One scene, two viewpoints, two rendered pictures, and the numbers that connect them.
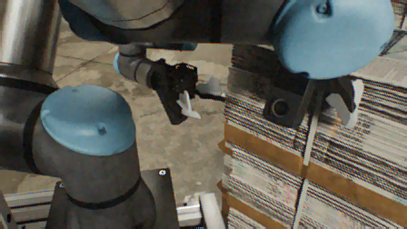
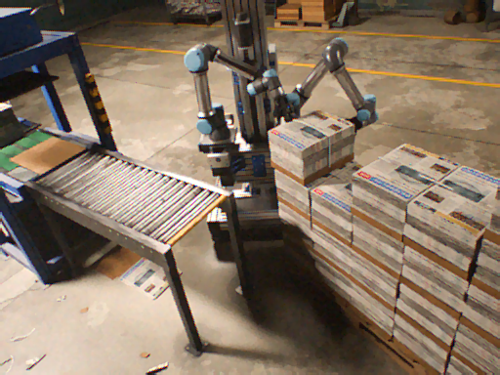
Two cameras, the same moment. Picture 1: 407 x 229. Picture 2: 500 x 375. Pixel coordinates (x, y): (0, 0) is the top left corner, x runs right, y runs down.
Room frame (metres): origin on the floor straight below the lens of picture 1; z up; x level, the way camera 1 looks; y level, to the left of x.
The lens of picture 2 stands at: (0.87, -2.25, 2.09)
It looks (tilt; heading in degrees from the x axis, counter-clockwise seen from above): 34 degrees down; 110
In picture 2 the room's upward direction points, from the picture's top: 9 degrees counter-clockwise
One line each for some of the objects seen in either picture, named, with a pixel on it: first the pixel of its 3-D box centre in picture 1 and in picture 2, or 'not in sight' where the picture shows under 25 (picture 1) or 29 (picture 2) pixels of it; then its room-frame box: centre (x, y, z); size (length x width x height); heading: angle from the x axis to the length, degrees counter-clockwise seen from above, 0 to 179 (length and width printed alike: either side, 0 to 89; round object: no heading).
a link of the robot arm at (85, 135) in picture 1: (90, 139); (291, 105); (0.38, 0.16, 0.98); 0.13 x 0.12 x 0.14; 79
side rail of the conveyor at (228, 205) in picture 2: not in sight; (152, 174); (-0.46, -0.32, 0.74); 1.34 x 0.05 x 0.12; 159
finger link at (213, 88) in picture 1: (214, 87); not in sight; (0.74, -0.03, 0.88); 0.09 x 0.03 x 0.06; 75
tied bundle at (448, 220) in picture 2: not in sight; (464, 219); (1.26, -0.85, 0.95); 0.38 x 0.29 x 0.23; 50
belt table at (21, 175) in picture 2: not in sight; (36, 158); (-1.50, -0.18, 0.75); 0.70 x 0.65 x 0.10; 159
